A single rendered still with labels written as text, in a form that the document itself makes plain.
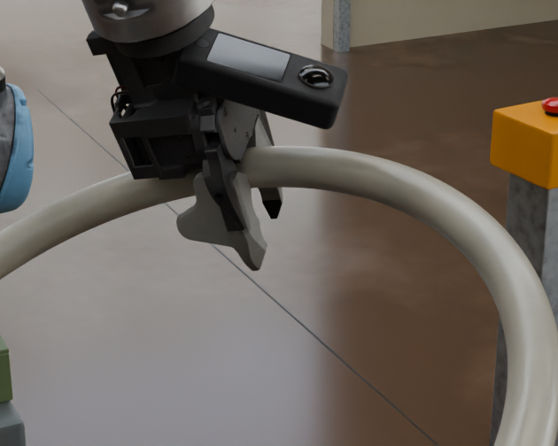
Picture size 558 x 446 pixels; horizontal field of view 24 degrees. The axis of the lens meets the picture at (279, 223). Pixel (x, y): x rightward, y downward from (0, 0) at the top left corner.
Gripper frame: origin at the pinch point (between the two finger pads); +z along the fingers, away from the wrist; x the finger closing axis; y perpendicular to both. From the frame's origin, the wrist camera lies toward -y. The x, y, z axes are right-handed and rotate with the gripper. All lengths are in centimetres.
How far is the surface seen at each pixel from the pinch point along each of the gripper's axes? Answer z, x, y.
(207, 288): 173, -178, 114
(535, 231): 55, -61, -7
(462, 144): 232, -313, 67
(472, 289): 194, -194, 43
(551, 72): 274, -415, 47
